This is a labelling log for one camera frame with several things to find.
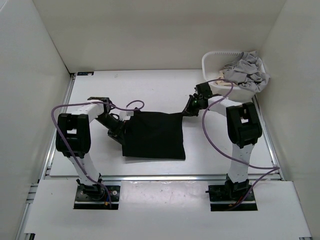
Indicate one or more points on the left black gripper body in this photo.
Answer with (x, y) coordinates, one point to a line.
(114, 126)

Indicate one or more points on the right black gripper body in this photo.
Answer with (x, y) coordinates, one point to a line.
(193, 107)

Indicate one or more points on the black trousers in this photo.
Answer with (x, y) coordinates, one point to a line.
(154, 135)

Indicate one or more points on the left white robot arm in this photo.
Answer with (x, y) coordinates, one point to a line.
(73, 140)

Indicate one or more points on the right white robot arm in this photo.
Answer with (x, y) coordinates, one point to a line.
(243, 128)

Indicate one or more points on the beige garment in basket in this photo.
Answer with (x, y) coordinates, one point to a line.
(221, 82)

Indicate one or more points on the white plastic basket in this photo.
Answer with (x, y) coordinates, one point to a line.
(214, 61)

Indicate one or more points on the grey garment in basket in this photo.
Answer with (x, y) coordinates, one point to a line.
(245, 71)

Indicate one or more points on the blue black corner label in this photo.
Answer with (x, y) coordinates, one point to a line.
(85, 73)

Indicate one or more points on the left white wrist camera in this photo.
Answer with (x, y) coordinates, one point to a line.
(125, 115)

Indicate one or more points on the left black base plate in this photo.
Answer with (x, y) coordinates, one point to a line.
(95, 198)

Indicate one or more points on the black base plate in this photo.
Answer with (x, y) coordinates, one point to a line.
(95, 198)
(220, 201)

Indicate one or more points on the aluminium frame rail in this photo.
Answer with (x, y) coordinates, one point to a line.
(159, 199)

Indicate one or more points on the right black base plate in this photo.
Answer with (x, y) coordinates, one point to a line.
(220, 201)

